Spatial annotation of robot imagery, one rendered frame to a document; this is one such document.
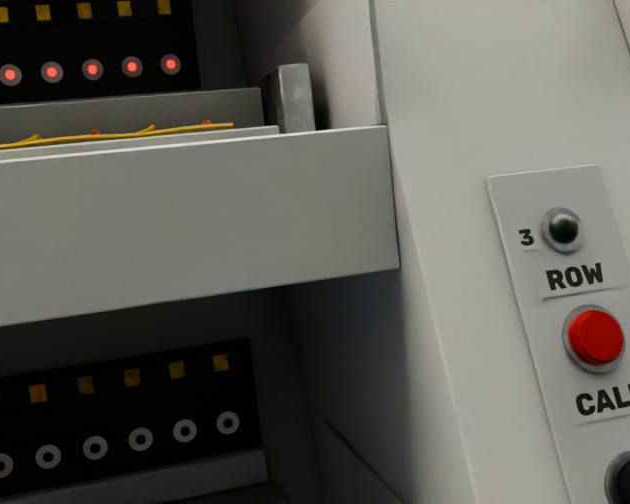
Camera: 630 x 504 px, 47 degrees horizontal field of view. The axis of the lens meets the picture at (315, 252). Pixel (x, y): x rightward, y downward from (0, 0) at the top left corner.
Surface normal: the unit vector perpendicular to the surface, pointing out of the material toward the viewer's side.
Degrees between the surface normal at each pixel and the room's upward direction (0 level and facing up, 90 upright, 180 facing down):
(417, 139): 90
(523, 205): 90
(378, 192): 111
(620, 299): 90
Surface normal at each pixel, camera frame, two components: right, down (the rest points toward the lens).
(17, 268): 0.26, 0.07
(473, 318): 0.20, -0.28
